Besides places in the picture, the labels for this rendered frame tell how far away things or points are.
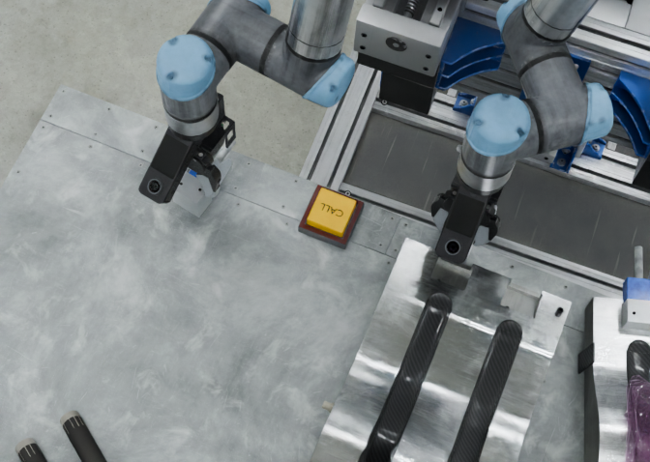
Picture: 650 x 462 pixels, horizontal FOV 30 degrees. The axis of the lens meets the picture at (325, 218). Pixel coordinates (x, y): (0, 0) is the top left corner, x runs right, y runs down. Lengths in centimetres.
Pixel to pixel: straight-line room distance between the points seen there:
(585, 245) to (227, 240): 96
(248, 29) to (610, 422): 74
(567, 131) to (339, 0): 35
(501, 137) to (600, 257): 109
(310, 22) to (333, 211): 43
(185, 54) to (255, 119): 132
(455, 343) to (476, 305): 7
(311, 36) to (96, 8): 159
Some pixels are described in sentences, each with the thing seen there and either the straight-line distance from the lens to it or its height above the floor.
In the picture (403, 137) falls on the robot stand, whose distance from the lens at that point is 265.
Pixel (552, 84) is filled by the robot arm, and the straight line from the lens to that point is 162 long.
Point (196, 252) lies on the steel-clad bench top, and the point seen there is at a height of 80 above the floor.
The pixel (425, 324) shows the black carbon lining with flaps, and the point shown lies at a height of 88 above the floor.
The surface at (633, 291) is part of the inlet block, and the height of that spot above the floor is 87.
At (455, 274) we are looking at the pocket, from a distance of 182.
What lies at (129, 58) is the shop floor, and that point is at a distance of 300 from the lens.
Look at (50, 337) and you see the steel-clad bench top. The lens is 187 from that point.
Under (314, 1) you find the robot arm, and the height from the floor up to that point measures 130.
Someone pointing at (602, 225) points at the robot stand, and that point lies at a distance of 263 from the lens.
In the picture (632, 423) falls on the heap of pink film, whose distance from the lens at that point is 175.
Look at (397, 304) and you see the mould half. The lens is 177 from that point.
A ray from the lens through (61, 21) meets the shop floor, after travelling 308.
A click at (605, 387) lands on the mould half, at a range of 181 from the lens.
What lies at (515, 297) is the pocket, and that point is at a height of 86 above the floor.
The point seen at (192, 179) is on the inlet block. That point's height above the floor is 85.
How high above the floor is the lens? 255
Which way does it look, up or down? 66 degrees down
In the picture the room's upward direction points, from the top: 5 degrees clockwise
